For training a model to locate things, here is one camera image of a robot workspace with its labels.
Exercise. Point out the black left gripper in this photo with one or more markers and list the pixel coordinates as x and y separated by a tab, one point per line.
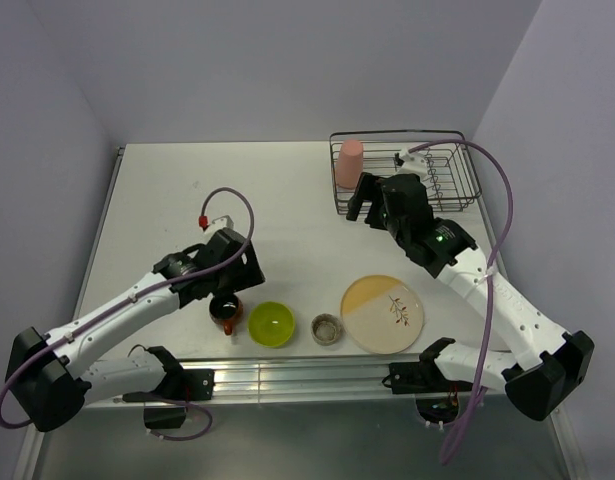
248	274

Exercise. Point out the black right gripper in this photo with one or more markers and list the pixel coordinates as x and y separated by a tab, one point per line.
369	188

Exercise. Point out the pink plastic cup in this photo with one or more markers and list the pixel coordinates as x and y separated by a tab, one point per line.
349	165

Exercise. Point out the lime green bowl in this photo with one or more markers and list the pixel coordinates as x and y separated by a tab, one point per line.
271	324

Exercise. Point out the speckled ceramic cup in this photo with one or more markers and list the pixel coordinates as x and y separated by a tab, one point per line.
326	329

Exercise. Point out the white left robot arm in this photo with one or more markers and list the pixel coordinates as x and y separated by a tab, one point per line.
54	375

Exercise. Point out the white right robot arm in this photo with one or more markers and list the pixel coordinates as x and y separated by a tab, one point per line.
544	362

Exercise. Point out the yellow cream floral plate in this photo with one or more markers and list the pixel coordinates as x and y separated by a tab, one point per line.
382	314

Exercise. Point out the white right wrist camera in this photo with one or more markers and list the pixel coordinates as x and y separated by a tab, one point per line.
412	163

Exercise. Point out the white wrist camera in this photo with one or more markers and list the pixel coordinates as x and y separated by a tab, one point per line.
412	163
210	227

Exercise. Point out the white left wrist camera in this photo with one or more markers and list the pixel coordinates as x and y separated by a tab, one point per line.
210	227

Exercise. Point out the metal wire dish rack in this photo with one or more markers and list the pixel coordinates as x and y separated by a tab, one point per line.
451	181

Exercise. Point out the aluminium rail frame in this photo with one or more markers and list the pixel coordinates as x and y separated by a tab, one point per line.
281	195

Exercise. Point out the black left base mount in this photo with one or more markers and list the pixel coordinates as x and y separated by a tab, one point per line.
187	387

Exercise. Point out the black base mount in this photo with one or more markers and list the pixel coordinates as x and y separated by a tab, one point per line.
419	377
187	387

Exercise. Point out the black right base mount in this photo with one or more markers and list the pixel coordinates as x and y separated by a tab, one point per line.
419	377

